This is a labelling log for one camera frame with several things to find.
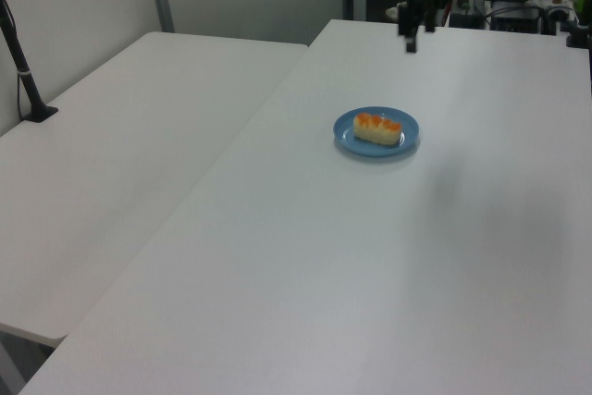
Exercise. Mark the bread with orange topping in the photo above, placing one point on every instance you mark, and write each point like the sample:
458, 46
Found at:
377, 129

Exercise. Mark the blue round plastic plate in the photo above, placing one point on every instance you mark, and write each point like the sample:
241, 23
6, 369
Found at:
365, 147

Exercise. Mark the black equipment box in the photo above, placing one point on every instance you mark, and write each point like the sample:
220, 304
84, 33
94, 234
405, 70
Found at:
515, 20

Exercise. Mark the white side table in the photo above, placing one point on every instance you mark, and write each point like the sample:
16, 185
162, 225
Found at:
115, 159

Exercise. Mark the black camera stand clamp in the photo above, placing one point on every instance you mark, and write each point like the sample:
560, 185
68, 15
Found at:
579, 34

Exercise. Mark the black camera stand pole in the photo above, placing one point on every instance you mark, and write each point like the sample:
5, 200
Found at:
20, 71

